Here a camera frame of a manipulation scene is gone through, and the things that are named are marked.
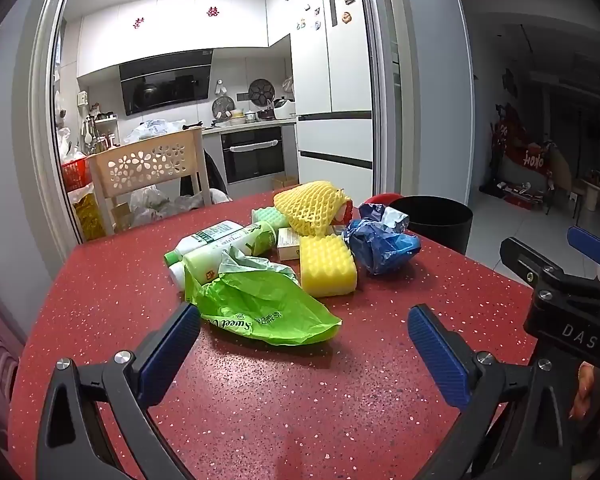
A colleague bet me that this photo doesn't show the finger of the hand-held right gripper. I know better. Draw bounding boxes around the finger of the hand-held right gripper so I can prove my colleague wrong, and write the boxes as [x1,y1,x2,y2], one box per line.
[567,226,600,286]
[500,236,566,288]

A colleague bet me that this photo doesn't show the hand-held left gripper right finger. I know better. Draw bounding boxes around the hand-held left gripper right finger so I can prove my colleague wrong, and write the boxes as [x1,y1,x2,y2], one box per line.
[407,304,576,480]

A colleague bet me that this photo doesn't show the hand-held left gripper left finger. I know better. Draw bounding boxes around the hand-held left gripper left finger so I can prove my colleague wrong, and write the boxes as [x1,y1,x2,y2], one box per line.
[36,302,202,480]

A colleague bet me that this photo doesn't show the light green bottle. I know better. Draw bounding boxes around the light green bottle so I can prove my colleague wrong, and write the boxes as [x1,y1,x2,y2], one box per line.
[169,224,278,292]

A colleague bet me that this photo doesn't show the green plastic bag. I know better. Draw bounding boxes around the green plastic bag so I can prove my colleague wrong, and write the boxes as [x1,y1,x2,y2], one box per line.
[191,250,343,347]

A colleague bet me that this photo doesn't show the black trash bin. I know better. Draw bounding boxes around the black trash bin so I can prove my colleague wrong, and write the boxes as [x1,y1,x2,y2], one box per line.
[389,195,474,256]

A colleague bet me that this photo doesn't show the white bottle with green cap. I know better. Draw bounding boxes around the white bottle with green cap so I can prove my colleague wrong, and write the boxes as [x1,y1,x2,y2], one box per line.
[164,220,246,267]

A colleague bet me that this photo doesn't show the blue plastic bag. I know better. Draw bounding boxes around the blue plastic bag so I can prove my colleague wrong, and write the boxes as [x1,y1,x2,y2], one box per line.
[343,219,422,276]

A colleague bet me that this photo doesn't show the yellow wavy sponge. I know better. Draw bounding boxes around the yellow wavy sponge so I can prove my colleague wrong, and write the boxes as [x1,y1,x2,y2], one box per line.
[300,235,358,296]

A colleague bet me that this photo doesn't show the silver blue wrapper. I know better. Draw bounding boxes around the silver blue wrapper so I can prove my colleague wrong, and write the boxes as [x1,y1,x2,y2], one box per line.
[359,202,411,234]

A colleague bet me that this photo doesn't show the small printed paper box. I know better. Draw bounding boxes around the small printed paper box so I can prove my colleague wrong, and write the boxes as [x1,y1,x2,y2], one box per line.
[277,228,304,261]

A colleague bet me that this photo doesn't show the green wavy sponge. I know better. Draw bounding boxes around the green wavy sponge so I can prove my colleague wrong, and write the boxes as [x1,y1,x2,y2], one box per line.
[251,207,292,232]

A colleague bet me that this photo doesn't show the yellow foam fruit net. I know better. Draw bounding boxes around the yellow foam fruit net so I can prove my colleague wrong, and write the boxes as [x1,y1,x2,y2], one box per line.
[273,180,352,237]

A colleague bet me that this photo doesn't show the person's right hand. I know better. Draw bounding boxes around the person's right hand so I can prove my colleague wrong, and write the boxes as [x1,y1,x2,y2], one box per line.
[570,362,600,436]

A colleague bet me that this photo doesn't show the small white stool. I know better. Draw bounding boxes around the small white stool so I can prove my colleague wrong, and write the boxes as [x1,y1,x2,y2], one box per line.
[577,177,600,212]

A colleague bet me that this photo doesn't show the red festive decoration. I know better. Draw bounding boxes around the red festive decoration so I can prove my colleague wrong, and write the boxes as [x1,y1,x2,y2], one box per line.
[497,104,553,173]

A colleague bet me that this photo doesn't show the pile of clear plastic bags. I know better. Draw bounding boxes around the pile of clear plastic bags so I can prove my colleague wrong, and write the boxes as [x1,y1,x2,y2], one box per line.
[127,185,232,227]

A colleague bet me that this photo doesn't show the yellow bag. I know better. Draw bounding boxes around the yellow bag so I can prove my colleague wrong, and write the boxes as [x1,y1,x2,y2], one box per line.
[72,192,106,242]

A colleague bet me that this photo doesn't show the black jacket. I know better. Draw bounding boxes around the black jacket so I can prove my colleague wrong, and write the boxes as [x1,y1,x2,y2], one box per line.
[180,150,229,197]

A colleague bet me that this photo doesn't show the red plastic basket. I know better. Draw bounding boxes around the red plastic basket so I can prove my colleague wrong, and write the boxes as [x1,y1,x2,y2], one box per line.
[61,157,91,192]

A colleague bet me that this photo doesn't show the built-in black oven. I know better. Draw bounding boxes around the built-in black oven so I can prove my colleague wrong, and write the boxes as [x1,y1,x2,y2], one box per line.
[220,126,286,184]

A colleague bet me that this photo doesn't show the white plastic bag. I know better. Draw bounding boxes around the white plastic bag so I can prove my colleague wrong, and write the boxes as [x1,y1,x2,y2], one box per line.
[125,119,187,144]

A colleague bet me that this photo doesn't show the black range hood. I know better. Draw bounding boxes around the black range hood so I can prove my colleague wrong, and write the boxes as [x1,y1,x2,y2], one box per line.
[119,50,215,117]

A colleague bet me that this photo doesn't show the white refrigerator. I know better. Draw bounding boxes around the white refrigerator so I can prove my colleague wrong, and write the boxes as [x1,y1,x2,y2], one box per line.
[290,0,376,198]

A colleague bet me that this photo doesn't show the hanging round pan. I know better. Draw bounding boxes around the hanging round pan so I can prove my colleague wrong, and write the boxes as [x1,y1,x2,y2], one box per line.
[248,79,276,106]

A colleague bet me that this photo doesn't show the white wall cabinets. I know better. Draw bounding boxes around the white wall cabinets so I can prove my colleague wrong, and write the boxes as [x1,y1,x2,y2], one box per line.
[76,0,292,78]

